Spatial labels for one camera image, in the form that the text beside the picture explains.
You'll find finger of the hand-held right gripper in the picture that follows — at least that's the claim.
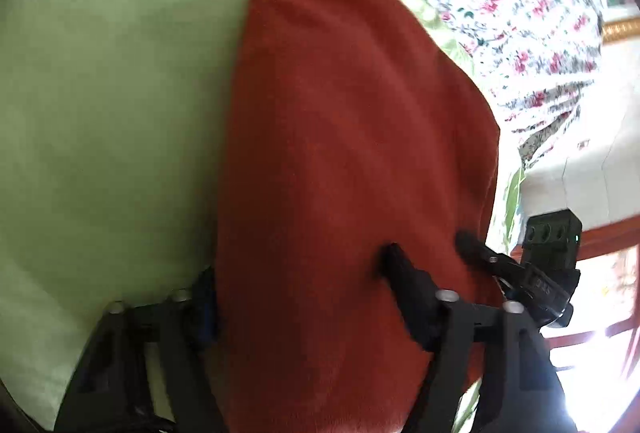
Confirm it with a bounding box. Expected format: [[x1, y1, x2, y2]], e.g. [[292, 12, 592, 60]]
[[455, 230, 527, 285]]

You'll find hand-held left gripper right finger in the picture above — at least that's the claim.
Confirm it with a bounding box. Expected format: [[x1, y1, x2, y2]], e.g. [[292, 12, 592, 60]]
[[377, 242, 576, 433]]

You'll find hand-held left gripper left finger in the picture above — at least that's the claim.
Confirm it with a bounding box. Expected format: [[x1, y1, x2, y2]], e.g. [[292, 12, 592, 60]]
[[52, 267, 221, 433]]

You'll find orange knit sweater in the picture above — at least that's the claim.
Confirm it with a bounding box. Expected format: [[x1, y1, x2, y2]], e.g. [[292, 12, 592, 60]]
[[215, 0, 503, 433]]

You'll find light green bed sheet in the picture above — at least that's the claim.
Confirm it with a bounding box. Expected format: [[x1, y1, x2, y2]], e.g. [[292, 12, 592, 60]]
[[0, 0, 526, 433]]

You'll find gold trim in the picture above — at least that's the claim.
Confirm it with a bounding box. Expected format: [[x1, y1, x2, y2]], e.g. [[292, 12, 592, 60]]
[[601, 17, 640, 46]]

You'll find white floral quilt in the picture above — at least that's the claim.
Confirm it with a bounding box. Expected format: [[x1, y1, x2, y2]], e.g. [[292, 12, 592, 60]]
[[340, 0, 608, 166]]

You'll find red-brown wooden door frame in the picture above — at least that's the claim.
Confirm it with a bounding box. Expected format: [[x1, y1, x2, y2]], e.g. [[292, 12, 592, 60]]
[[542, 215, 640, 381]]

